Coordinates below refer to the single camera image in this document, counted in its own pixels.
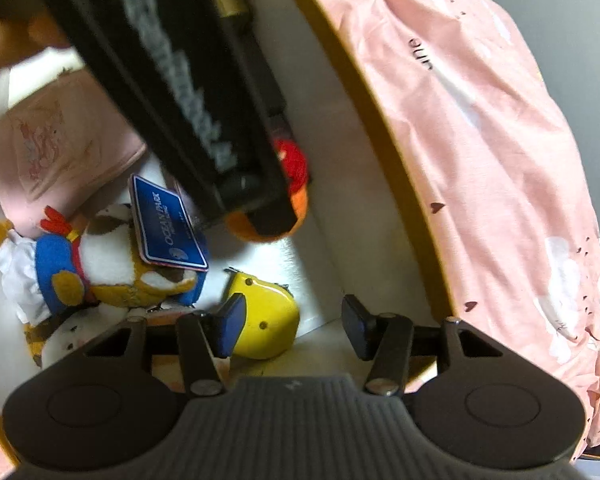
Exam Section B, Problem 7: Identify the brown plush toy blue outfit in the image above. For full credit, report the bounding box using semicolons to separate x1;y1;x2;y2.
0;204;206;327

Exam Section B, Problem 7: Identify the pink mini backpack pouch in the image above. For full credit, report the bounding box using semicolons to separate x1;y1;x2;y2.
0;68;146;238

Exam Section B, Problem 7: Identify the red orange plush toy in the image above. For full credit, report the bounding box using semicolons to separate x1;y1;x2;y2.
224;138;310;243

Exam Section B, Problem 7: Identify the left human hand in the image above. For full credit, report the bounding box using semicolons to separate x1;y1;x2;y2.
0;9;71;71

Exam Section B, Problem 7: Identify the black box gold lettering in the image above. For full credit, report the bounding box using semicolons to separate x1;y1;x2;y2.
221;14;286;117

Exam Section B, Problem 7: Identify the blue paper hang tag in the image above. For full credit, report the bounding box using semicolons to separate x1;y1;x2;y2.
129;174;209;272

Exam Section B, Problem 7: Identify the orange cardboard storage box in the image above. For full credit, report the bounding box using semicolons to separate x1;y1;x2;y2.
0;0;464;470

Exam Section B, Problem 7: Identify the pink printed bed duvet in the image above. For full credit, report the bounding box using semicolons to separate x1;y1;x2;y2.
324;0;600;451

